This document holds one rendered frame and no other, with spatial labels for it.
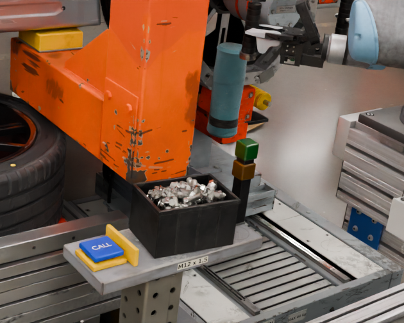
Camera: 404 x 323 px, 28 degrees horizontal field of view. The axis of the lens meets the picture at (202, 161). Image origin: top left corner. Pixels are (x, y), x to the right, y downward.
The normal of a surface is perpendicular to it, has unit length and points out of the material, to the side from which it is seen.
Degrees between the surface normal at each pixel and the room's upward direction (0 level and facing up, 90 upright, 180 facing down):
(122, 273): 0
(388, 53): 109
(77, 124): 90
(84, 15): 90
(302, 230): 0
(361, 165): 90
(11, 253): 90
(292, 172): 0
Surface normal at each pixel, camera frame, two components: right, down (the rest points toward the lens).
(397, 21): -0.04, -0.31
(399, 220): -0.79, 0.17
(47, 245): 0.59, 0.40
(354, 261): 0.11, -0.90
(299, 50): -0.15, 0.40
